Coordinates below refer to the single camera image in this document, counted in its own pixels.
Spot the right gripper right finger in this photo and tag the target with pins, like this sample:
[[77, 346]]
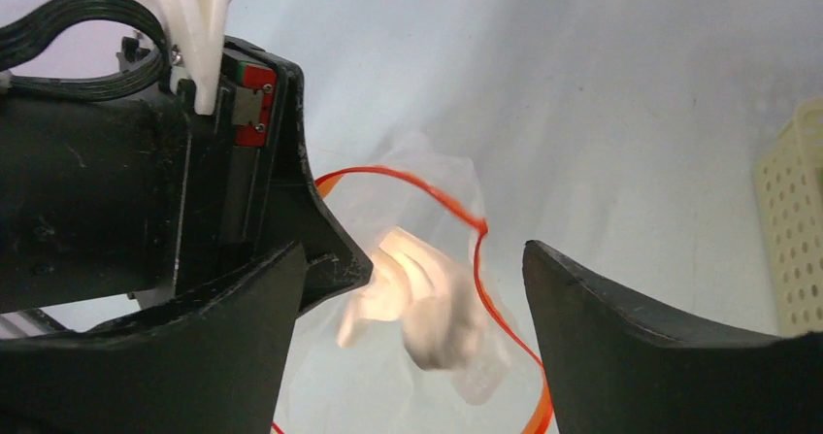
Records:
[[619, 361]]

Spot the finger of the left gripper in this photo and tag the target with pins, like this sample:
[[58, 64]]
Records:
[[295, 211]]

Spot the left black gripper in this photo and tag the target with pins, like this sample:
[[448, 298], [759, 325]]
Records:
[[140, 194]]

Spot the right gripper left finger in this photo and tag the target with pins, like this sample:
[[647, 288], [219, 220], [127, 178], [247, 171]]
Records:
[[209, 361]]

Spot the white oyster mushroom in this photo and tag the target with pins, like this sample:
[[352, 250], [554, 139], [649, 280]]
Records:
[[442, 319]]

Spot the clear zip top bag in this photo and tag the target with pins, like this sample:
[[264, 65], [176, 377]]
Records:
[[374, 387]]

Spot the cream perforated plastic basket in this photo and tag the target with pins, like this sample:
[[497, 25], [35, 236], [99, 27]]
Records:
[[788, 182]]

